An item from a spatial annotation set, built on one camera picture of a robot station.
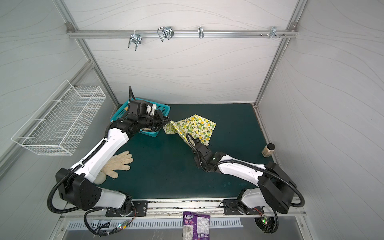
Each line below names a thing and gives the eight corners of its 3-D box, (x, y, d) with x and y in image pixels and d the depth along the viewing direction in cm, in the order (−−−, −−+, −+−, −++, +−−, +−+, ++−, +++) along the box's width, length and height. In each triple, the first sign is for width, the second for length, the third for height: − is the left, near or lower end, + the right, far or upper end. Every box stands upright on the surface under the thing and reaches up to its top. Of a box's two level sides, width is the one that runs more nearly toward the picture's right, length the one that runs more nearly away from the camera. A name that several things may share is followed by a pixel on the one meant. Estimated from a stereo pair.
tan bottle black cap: (262, 158, 93) (269, 150, 85) (260, 151, 96) (266, 143, 88) (269, 158, 93) (276, 150, 85) (267, 151, 97) (273, 143, 88)
